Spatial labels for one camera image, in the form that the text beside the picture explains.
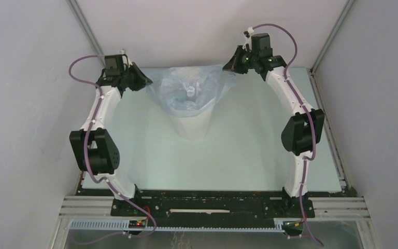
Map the blue plastic trash bag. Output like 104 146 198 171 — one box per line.
146 65 236 118

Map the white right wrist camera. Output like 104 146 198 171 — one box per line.
243 27 254 48

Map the white translucent trash bin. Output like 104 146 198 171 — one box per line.
170 107 214 141

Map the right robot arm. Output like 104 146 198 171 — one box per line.
222 31 325 217

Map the small lit circuit board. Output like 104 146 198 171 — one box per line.
128 220 147 229

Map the white slotted cable duct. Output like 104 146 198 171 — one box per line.
69 218 303 232

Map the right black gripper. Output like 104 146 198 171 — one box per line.
224 45 260 74

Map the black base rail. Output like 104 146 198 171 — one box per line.
109 189 317 231

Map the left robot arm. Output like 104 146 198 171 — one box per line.
68 51 153 216

